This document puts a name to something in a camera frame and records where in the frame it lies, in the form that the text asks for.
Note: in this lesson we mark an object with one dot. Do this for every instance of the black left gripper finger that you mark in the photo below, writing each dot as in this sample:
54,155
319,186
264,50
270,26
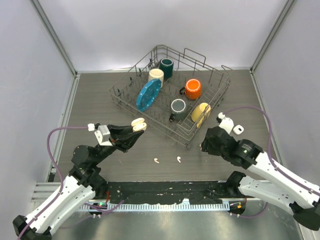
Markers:
125,145
120,132

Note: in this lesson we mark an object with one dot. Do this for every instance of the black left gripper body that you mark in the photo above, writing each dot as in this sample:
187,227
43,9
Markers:
109,147

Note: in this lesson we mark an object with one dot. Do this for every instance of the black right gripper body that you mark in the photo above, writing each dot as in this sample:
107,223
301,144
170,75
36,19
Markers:
208,147

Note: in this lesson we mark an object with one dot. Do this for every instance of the beige earbud charging case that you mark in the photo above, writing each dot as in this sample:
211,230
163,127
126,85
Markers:
138,124

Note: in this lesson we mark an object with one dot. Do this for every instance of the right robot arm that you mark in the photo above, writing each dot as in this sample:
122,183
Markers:
285,189

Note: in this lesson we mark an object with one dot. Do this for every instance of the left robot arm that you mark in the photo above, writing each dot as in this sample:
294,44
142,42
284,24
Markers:
83,182

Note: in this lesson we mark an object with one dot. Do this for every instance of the white open earbud case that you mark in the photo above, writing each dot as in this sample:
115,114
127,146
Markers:
238,130

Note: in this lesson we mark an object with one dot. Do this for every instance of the yellow mug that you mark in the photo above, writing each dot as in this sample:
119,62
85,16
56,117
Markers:
200,114

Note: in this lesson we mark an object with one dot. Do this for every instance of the blue polka dot plate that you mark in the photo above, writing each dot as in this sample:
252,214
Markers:
148,94

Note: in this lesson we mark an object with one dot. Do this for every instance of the cream ribbed mug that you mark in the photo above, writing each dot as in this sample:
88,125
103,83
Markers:
156,73

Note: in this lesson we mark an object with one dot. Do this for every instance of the dark teal mug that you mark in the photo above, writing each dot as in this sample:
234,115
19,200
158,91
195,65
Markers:
166,65

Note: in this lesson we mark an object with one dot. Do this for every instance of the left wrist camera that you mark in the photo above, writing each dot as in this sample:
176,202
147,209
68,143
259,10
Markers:
101,133

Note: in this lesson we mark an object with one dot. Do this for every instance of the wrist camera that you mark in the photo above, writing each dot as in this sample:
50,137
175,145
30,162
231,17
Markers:
101,133
225,122

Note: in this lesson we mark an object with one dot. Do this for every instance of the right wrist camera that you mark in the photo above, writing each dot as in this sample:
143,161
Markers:
225,122

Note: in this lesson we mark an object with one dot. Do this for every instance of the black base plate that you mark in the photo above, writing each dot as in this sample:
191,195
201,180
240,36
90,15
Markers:
170,192

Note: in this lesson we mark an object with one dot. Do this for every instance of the grey mug black handle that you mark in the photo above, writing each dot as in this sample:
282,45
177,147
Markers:
178,110

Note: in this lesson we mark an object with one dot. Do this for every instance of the orange mug black handle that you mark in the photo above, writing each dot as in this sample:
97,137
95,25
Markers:
192,89

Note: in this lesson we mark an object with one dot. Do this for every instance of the grey wire dish rack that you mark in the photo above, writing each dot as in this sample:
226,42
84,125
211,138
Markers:
187,65

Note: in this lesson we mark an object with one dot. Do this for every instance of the white slotted cable duct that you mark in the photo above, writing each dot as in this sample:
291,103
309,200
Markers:
185,206

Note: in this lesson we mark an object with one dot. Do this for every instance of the left aluminium frame post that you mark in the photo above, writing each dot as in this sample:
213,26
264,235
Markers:
53,35

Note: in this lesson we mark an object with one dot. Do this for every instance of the aluminium frame post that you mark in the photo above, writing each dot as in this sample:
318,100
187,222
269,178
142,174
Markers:
53,35
284,13

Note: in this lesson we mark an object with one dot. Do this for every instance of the right aluminium frame post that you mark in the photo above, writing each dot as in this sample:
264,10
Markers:
284,13

